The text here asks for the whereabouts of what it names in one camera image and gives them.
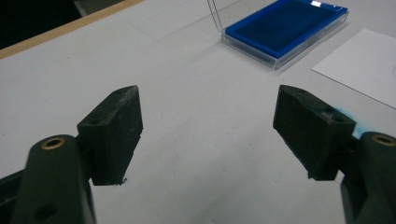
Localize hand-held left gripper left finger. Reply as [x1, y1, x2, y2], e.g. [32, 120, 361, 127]
[77, 85, 144, 187]

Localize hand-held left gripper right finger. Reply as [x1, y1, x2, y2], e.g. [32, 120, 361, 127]
[273, 84, 357, 181]

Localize blue ink pad clear case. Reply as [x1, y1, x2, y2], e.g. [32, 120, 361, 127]
[206, 0, 349, 71]

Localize small white paper sheet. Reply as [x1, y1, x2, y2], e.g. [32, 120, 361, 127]
[311, 28, 396, 110]

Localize large white table cover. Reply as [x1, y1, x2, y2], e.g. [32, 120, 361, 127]
[0, 0, 396, 224]

